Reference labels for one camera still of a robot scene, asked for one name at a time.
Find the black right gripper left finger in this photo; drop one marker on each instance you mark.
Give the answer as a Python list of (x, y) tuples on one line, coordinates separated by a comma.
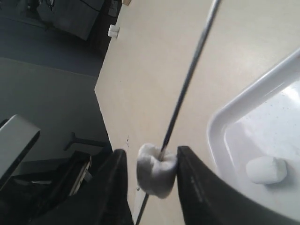
[(103, 201)]

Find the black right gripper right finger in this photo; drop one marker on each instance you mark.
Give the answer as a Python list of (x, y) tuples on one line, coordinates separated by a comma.
[(207, 200)]

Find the white marshmallow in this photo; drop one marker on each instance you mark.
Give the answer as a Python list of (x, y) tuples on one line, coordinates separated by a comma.
[(155, 177), (266, 170)]

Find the thin metal skewer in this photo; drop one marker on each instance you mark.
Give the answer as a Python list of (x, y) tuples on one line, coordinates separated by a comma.
[(198, 51)]

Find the small white table clip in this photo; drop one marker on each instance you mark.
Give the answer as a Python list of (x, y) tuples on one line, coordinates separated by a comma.
[(113, 31)]

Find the white rectangular plastic tray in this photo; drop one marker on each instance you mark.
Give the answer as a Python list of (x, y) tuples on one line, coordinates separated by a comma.
[(263, 120)]

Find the grey monitor or box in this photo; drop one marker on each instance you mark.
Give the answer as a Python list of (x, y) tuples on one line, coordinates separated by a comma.
[(17, 137)]

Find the dark grey cabinet background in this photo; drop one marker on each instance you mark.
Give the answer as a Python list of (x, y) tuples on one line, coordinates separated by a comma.
[(76, 17)]

